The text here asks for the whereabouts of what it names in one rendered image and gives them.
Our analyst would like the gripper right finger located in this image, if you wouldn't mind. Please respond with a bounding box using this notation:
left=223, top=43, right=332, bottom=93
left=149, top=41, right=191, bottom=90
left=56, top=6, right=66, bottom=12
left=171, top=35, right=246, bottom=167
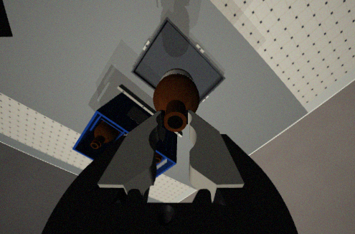
left=186, top=109, right=298, bottom=234

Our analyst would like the brown glass bottle with white label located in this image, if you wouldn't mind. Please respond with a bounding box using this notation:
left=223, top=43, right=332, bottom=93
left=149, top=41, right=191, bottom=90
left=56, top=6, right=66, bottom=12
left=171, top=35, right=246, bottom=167
left=153, top=68, right=200, bottom=132

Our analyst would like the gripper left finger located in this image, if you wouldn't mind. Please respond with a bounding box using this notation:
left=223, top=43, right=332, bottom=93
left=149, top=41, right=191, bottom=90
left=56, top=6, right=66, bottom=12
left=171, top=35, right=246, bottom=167
left=42, top=110, right=165, bottom=234

